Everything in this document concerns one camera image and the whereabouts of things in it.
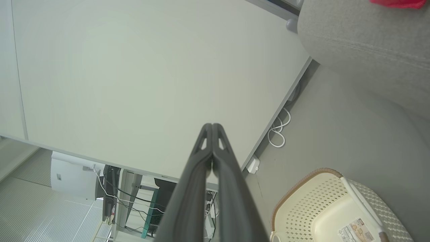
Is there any white frame desk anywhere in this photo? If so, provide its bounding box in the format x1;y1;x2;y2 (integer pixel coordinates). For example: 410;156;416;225
113;169;219;242

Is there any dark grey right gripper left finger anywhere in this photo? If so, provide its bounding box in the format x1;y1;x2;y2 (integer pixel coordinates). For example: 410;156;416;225
155;123;213;242

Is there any cream perforated laundry basket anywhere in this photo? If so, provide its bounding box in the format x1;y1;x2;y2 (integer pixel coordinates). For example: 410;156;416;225
270;168;414;242

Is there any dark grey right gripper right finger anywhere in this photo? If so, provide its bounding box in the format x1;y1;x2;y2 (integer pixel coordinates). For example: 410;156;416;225
212;123;269;242

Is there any teal desk leg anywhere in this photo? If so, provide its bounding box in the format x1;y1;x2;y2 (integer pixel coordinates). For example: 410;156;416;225
141;189;159;239

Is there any white wall socket box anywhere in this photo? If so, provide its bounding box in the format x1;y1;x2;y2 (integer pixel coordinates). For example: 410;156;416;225
246;154;261;174

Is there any black flat monitor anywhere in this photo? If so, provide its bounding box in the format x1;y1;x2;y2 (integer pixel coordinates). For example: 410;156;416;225
102;165;121;223

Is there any red and white garment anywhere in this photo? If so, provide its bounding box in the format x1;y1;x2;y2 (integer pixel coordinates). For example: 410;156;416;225
370;0;427;9

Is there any thin black cable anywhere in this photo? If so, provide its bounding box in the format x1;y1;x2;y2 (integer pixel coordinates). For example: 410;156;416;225
99;175;166;219

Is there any printed paper label sticker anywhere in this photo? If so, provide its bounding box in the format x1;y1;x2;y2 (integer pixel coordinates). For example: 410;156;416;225
337;218;376;242

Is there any grey fabric sofa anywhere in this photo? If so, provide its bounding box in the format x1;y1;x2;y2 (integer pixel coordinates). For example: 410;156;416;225
297;0;430;138

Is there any white looped floor cable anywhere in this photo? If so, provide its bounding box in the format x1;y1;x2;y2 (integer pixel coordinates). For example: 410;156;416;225
267;107;292;148

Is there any white box appliance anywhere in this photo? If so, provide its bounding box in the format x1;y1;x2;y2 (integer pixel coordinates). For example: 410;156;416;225
50;151;105;201

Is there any thin white cable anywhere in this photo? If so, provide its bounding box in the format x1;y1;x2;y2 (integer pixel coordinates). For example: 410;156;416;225
91;168;166;214

